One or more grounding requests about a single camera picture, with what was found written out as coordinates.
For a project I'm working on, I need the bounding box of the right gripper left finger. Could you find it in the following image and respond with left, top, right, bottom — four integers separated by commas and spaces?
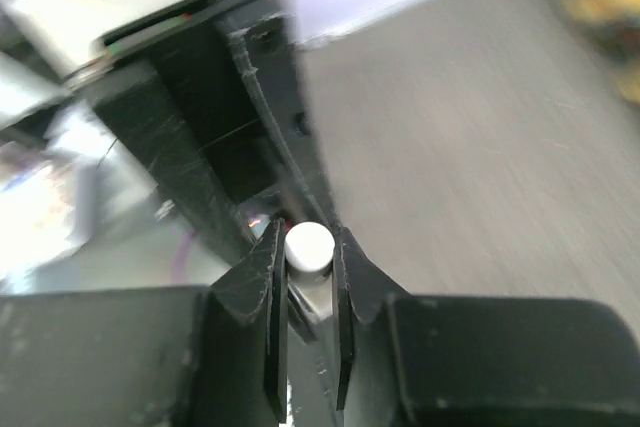
1, 221, 287, 426

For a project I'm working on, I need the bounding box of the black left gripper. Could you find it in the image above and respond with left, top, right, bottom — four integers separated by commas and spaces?
92, 0, 339, 266

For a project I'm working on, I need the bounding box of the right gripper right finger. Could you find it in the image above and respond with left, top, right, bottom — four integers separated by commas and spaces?
333, 228, 639, 426

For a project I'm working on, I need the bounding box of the white nail polish cap brush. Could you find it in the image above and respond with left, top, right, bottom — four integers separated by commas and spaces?
284, 222, 335, 274

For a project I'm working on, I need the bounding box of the white nail polish bottle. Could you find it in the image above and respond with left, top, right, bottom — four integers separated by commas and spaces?
287, 271, 333, 344

